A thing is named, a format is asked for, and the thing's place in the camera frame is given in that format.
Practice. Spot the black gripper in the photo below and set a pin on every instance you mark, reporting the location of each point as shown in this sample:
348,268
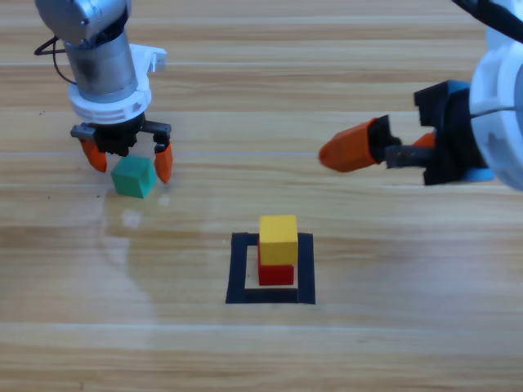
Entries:
118,139
453,134

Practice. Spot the green wooden block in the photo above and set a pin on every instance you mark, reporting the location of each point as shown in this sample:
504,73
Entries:
130,179

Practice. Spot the yellow wooden block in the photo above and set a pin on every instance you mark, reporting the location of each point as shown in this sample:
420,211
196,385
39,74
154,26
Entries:
278,241

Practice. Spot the red wooden block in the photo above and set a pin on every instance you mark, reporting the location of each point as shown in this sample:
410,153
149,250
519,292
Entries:
275,275

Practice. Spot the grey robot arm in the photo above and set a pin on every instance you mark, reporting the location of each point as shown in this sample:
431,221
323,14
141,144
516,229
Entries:
102,61

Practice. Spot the black tape square outline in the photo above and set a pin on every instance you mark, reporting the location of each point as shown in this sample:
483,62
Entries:
237,265

